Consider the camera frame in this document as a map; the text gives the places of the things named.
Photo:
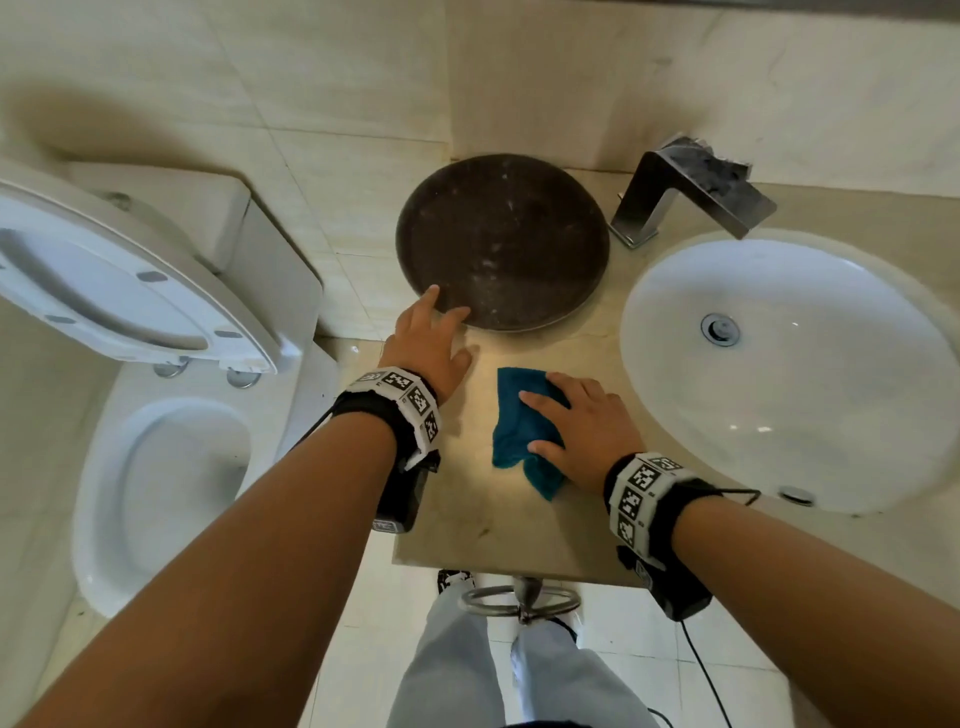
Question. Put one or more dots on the white ceramic sink basin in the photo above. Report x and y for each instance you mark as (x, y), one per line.
(787, 420)

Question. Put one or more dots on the person's left forearm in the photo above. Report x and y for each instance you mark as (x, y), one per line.
(225, 600)

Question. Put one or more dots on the person's left shoe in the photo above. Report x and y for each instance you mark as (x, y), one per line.
(450, 579)

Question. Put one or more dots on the person's right hand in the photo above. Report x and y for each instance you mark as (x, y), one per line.
(596, 435)

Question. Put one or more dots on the chrome overflow cap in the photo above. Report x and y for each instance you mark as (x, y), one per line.
(796, 495)

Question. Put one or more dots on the chrome sink drain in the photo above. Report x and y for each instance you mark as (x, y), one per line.
(721, 329)

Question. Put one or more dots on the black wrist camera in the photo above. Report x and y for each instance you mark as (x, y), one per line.
(401, 499)
(679, 592)

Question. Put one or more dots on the person's right forearm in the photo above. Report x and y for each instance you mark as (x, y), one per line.
(825, 615)

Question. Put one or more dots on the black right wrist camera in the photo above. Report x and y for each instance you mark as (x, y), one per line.
(679, 592)

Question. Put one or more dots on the marker wristband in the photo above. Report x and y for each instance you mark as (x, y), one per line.
(637, 495)
(412, 397)

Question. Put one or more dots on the white toilet seat lid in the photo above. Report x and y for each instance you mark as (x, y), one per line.
(75, 285)

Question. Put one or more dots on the left marker wristband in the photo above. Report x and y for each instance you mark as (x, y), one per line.
(412, 397)

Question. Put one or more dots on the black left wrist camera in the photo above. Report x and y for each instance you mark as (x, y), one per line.
(401, 499)

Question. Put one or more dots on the white toilet bowl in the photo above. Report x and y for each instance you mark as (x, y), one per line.
(105, 525)

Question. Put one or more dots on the beige marble sink countertop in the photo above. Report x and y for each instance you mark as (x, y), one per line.
(480, 510)

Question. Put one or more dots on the white toilet tank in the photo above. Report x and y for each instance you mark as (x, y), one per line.
(277, 285)

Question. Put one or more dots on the teal cleaning cloth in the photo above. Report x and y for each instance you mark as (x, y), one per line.
(514, 420)

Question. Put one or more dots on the person's left hand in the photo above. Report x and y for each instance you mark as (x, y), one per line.
(427, 345)

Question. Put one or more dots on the chrome flush button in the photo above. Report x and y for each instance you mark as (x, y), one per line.
(118, 200)

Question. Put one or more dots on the right marker wristband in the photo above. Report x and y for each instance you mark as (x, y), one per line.
(637, 495)

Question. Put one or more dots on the round dark brown tray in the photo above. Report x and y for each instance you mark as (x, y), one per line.
(502, 240)

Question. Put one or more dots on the chrome faucet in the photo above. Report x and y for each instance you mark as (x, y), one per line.
(645, 202)

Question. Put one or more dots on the person's grey trousers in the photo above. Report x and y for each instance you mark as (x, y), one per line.
(450, 675)

